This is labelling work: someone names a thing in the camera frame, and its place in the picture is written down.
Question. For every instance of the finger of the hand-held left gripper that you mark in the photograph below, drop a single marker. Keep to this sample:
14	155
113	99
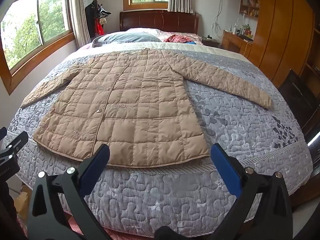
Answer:
15	145
2	133

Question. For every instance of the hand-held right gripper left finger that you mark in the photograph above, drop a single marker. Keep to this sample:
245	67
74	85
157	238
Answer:
96	170

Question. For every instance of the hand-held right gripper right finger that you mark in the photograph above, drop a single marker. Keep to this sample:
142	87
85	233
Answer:
226	170

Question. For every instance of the beige quilted coat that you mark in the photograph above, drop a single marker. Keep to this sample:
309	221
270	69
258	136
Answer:
140	110

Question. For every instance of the cardboard box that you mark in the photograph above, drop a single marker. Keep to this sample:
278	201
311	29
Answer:
22	202

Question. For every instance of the grey patterned quilted bedspread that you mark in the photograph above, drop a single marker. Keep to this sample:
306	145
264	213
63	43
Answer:
237	130

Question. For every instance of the large wooden-framed window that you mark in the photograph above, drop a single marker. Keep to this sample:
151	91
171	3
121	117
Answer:
25	30

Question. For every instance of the wooden desk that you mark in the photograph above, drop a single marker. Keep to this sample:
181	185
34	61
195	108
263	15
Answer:
235	43

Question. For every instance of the dark wooden nightstand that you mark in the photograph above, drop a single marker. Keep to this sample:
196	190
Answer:
210	43

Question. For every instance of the assorted desk items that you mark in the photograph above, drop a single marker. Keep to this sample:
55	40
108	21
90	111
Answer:
243	31

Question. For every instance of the red patterned cloth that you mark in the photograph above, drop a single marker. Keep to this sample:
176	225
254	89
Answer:
176	39

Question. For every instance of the red hanging garment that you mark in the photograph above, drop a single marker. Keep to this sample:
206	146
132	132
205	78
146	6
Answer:
100	27

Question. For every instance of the beige curtain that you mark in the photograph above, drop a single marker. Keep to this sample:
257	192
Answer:
80	12

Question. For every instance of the black hanging garment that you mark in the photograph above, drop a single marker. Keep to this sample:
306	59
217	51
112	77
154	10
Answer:
90	17

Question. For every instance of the wooden wardrobe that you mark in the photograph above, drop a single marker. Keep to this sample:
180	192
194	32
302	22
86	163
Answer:
282	30

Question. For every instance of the black and white bag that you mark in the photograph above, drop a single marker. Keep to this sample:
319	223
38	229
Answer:
104	12

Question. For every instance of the dark wooden headboard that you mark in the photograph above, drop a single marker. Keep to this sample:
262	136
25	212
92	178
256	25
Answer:
155	20

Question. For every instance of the wooden wall shelf with items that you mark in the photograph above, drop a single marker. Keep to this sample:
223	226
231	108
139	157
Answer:
250	6

